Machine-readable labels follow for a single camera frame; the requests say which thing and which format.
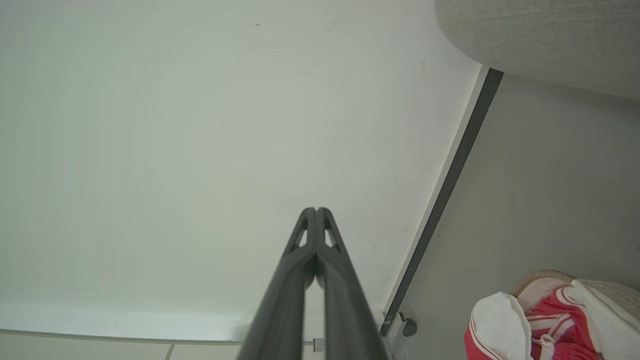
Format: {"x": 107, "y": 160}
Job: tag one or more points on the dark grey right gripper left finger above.
{"x": 285, "y": 310}

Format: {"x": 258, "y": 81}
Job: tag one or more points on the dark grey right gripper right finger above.
{"x": 345, "y": 310}

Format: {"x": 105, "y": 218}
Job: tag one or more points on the red and white clothing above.
{"x": 560, "y": 312}

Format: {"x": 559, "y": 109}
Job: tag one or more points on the white laundry basket tan rim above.
{"x": 620, "y": 300}

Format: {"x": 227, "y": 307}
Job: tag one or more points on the small grey door stop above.
{"x": 410, "y": 327}

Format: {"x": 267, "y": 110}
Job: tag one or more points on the dark grey baseboard strip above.
{"x": 450, "y": 185}

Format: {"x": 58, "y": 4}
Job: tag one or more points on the grey fabric sofa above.
{"x": 550, "y": 40}

